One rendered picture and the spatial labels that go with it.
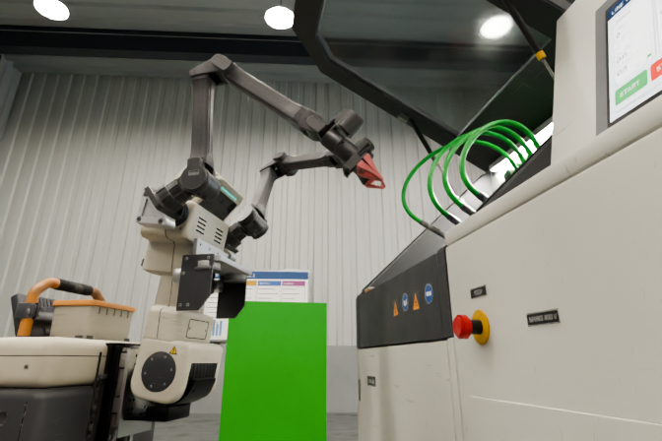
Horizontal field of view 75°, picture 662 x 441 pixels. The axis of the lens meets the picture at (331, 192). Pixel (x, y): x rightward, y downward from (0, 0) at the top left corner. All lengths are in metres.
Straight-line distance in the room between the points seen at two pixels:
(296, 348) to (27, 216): 6.28
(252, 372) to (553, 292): 3.93
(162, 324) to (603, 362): 1.12
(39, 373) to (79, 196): 7.82
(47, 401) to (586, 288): 1.24
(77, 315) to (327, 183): 7.05
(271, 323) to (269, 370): 0.42
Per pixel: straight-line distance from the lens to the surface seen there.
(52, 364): 1.39
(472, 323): 0.72
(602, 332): 0.54
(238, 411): 4.40
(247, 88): 1.38
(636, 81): 0.92
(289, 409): 4.43
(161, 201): 1.31
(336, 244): 7.92
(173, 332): 1.37
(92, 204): 8.97
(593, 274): 0.54
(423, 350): 0.95
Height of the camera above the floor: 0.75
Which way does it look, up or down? 21 degrees up
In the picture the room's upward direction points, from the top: straight up
